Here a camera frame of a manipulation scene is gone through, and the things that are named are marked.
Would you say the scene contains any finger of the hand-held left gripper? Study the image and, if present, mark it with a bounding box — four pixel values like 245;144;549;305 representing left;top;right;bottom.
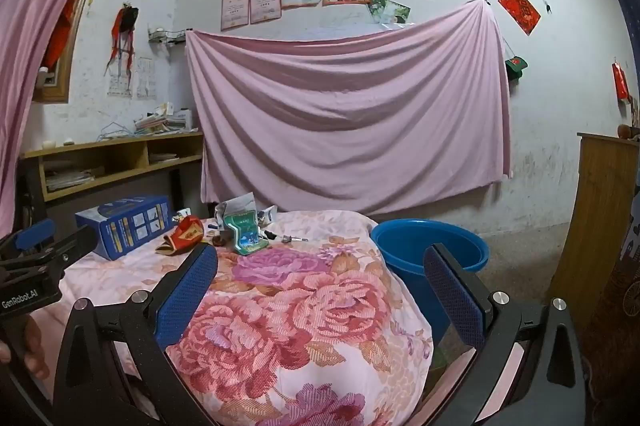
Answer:
0;219;57;258
0;225;99;288

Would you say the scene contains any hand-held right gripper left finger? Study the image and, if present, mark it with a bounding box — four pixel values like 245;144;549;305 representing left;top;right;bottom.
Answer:
52;243;219;426

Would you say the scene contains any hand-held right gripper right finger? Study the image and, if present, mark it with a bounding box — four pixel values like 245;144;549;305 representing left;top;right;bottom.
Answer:
423;243;587;426

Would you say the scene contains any red snack packet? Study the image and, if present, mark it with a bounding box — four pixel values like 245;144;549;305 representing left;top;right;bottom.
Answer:
155;216;205;254

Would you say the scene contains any blue plastic bucket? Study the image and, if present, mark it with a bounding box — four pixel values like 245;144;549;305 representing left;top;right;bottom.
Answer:
371;219;491;352

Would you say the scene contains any green snack packet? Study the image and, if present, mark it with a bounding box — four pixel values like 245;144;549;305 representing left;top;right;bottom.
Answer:
222;210;268;256

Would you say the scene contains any person's left hand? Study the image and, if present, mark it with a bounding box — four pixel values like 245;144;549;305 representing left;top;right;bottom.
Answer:
0;315;52;382

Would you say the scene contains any blue cardboard box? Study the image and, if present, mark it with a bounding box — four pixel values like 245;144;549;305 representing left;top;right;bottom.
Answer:
75;195;173;261

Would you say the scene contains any pile of papers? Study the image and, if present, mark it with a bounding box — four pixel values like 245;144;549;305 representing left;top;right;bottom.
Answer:
44;163;96;192

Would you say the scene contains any wooden shelf desk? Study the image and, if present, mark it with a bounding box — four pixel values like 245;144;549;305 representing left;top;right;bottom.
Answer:
20;131;206;219

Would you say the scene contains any floral pink blanket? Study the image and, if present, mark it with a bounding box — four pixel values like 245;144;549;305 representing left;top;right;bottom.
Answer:
30;210;436;426

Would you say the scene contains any stack of books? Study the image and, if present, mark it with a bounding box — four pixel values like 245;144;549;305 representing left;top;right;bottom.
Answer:
132;104;196;136

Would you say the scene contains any wooden cabinet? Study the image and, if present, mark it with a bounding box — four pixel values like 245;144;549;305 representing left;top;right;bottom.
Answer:
547;132;640;342

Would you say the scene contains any pink curtain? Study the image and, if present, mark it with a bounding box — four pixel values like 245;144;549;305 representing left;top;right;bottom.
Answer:
0;0;132;232

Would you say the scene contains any red cloth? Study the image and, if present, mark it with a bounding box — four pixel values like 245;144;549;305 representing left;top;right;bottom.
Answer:
42;0;83;72

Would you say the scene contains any red tassel ornament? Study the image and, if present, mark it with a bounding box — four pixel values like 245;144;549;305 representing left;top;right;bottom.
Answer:
104;5;140;77

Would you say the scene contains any green cap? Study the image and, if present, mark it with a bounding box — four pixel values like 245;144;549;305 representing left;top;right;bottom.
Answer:
504;55;529;81

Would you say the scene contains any red hanging envelope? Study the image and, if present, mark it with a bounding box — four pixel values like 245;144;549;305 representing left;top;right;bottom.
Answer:
612;61;630;102

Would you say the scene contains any blue cable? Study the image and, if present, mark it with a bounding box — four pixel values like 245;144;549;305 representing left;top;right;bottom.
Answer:
97;121;136;141

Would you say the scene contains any white wall calendar sheet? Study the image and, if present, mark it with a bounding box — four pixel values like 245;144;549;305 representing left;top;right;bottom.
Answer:
136;56;157;100
107;61;135;98

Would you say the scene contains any wooden window frame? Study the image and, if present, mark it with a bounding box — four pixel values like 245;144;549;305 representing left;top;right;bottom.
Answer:
31;0;121;104

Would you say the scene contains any pink sheet on wall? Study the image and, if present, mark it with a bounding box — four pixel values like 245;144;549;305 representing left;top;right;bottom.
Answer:
185;0;515;216

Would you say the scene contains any wire wall rack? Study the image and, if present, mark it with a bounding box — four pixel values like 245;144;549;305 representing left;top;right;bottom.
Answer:
147;26;188;44

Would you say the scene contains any red wall poster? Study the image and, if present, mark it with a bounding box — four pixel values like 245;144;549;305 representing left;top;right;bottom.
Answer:
497;0;542;36

